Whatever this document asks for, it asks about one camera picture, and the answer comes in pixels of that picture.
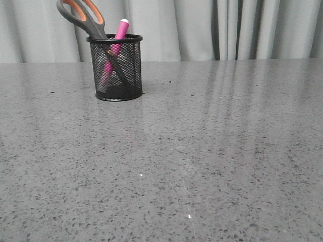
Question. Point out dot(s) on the grey orange handled scissors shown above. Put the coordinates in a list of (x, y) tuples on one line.
[(87, 16)]

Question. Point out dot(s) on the black mesh pen holder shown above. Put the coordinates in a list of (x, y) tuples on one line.
[(117, 67)]

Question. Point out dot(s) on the grey curtain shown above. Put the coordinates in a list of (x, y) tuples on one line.
[(35, 32)]

